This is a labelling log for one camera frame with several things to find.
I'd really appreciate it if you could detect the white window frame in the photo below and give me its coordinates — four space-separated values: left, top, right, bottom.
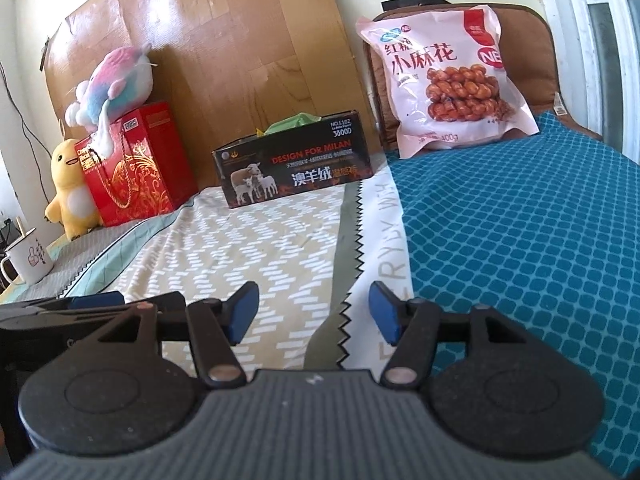
530 0 640 161

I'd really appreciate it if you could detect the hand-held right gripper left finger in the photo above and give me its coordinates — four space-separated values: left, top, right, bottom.
95 281 261 390

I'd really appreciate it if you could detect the yellow duck plush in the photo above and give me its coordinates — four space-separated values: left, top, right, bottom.
44 139 103 241

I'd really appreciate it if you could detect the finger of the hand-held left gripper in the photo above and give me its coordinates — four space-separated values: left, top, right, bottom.
0 307 133 332
15 292 127 313

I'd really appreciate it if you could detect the large pink snack bag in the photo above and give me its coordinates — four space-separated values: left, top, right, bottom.
356 4 541 158

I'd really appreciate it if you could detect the teal quilted mat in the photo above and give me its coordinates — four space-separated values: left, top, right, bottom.
387 110 640 476

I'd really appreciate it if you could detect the pastel rainbow plush toy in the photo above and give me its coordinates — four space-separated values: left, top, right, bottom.
65 42 156 158

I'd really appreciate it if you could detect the wooden headboard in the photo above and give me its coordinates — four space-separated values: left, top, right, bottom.
39 0 386 196

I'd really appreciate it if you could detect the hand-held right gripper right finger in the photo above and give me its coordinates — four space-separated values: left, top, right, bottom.
368 281 533 389

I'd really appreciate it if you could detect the white enamel mug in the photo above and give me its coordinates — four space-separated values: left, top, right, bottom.
0 227 55 285

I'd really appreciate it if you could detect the black printed cardboard box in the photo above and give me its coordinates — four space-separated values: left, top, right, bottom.
212 108 373 210

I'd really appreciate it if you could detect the red gift bag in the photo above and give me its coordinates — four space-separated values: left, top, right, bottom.
74 101 199 227

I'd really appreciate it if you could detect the light green plastic bag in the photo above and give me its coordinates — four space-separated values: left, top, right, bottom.
257 111 324 137

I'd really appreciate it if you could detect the brown cushion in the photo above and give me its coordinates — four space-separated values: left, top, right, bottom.
362 2 603 151

